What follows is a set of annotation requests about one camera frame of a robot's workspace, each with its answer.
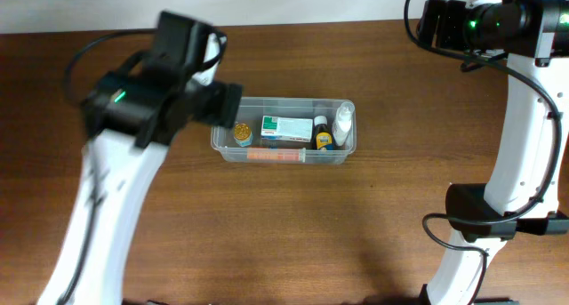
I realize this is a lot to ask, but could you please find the white green medicine box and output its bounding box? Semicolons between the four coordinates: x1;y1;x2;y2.
260;116;313;142

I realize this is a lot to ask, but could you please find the white spray bottle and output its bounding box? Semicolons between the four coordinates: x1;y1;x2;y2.
332;101;355;147

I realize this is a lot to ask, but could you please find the orange tablet tube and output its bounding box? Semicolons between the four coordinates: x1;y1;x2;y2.
246;148;306;163

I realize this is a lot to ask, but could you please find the gold foil coin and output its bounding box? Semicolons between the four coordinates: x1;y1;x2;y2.
233;123;252;147

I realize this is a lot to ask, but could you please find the dark dropper bottle white cap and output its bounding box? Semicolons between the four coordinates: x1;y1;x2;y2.
312;116;333;151

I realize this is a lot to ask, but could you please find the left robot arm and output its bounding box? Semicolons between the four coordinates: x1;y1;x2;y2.
39;12;243;304

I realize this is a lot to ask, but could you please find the clear plastic container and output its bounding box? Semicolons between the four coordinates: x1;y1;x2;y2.
211;97;357;165

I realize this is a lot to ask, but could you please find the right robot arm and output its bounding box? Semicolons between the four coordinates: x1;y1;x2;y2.
406;0;568;304

